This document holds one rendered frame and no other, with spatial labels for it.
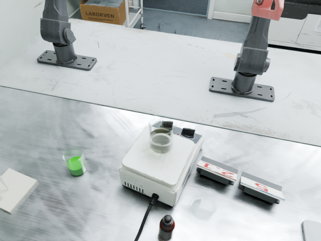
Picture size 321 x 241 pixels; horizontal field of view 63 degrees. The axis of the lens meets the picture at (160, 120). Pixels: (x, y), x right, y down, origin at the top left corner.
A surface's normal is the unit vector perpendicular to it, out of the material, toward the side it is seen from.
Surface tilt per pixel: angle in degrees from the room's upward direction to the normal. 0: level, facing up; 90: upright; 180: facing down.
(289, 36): 90
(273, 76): 0
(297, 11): 91
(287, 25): 90
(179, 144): 0
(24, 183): 0
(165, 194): 90
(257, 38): 60
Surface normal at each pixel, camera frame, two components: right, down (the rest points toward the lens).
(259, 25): -0.19, 0.26
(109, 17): -0.18, 0.70
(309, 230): 0.03, -0.69
